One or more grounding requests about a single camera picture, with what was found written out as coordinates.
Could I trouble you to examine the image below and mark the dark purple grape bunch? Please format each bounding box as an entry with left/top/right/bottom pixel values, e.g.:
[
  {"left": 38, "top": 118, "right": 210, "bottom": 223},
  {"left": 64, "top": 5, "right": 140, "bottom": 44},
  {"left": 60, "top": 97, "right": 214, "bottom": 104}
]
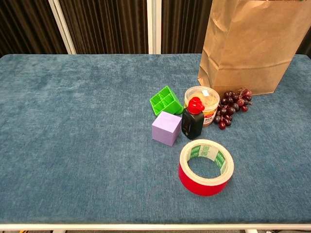
[{"left": 213, "top": 87, "right": 254, "bottom": 130}]

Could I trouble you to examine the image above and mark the purple foam cube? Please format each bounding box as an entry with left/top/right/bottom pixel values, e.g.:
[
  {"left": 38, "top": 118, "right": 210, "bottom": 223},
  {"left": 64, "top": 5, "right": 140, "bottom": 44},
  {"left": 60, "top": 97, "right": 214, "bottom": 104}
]
[{"left": 151, "top": 111, "right": 183, "bottom": 147}]

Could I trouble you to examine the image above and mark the green plastic grid block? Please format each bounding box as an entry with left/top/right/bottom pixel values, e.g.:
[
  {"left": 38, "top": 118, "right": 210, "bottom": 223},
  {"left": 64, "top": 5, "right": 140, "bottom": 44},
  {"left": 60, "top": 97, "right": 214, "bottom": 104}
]
[{"left": 149, "top": 85, "right": 184, "bottom": 116}]

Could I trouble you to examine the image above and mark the black bottle with red cap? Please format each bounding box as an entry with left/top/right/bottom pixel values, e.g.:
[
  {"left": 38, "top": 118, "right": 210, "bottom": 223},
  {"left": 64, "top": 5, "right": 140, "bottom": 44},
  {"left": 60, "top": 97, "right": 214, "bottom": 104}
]
[{"left": 181, "top": 96, "right": 205, "bottom": 140}]

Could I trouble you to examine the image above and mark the clear tub of rubber bands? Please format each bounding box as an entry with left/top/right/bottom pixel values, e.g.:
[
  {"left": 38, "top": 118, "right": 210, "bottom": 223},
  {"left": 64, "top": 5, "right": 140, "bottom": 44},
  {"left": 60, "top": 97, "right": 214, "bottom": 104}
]
[{"left": 184, "top": 85, "right": 221, "bottom": 128}]

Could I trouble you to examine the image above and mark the blue velvet table cover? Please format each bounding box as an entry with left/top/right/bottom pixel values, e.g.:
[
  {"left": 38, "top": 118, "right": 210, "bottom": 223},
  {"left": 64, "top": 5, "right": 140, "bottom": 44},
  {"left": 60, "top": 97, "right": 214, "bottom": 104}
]
[{"left": 0, "top": 53, "right": 311, "bottom": 225}]

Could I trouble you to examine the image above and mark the red tape roll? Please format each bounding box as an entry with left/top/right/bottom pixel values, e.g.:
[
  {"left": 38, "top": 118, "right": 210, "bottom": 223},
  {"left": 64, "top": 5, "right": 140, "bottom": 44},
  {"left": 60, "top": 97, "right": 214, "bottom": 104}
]
[{"left": 178, "top": 139, "right": 235, "bottom": 197}]

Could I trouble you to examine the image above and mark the dark brown pleated curtain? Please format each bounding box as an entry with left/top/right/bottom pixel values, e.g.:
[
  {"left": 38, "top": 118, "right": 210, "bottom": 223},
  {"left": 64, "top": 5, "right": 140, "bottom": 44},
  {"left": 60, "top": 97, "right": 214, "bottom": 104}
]
[
  {"left": 0, "top": 0, "right": 68, "bottom": 58},
  {"left": 59, "top": 0, "right": 149, "bottom": 55},
  {"left": 296, "top": 31, "right": 311, "bottom": 58},
  {"left": 161, "top": 0, "right": 214, "bottom": 54}
]

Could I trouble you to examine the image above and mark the brown paper bag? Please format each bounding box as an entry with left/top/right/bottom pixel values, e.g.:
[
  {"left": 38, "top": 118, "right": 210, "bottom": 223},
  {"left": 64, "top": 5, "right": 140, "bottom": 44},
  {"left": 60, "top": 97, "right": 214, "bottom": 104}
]
[{"left": 197, "top": 0, "right": 311, "bottom": 96}]

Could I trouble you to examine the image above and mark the white partition frame post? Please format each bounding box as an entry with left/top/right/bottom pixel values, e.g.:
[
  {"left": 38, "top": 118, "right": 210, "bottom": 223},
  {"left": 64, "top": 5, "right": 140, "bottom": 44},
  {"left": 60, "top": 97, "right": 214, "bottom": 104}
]
[
  {"left": 146, "top": 0, "right": 162, "bottom": 55},
  {"left": 48, "top": 0, "right": 76, "bottom": 55}
]

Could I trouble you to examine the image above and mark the white table frame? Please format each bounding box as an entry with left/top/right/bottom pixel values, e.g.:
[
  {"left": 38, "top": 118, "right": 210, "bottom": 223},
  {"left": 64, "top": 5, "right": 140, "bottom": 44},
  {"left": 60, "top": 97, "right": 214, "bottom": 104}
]
[{"left": 0, "top": 223, "right": 311, "bottom": 233}]

